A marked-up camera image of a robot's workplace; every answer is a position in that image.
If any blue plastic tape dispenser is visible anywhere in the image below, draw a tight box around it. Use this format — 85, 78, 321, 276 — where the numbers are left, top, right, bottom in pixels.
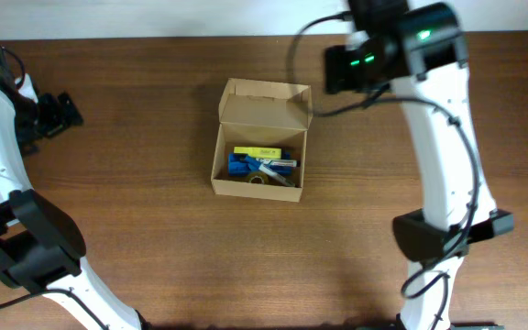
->
227, 153, 292, 177

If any yellow adhesive tape roll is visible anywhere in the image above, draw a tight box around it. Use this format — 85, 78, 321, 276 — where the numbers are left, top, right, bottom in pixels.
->
245, 171, 270, 184

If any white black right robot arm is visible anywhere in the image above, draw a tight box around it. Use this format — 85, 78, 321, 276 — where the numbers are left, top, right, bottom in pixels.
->
324, 1, 514, 329

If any black cap whiteboard marker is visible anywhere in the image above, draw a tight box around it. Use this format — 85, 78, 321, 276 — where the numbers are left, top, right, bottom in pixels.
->
258, 159, 300, 168

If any brown cardboard box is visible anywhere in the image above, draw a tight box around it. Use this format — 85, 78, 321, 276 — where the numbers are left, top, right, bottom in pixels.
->
211, 79, 313, 203

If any yellow highlighter black cap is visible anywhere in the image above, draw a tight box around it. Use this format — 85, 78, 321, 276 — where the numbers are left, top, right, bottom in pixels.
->
233, 147, 282, 160

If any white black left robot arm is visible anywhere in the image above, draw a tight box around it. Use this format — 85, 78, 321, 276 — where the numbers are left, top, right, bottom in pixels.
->
0, 45, 149, 330

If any blue cap whiteboard marker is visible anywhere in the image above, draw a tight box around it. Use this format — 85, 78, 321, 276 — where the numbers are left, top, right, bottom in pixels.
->
245, 156, 296, 187

